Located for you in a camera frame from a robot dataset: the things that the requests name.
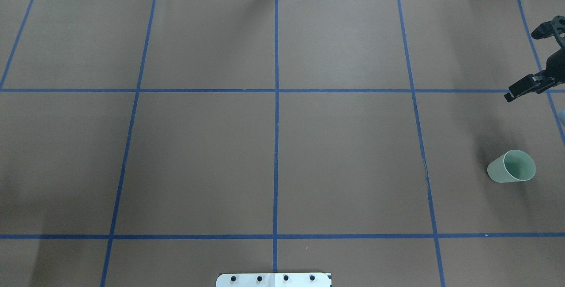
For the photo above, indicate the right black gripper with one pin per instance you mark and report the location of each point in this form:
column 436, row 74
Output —
column 557, row 67

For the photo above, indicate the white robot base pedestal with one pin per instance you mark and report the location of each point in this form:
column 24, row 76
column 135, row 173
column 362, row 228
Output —
column 297, row 279

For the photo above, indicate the green plastic cup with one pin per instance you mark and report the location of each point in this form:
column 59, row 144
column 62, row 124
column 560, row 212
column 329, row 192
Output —
column 512, row 166

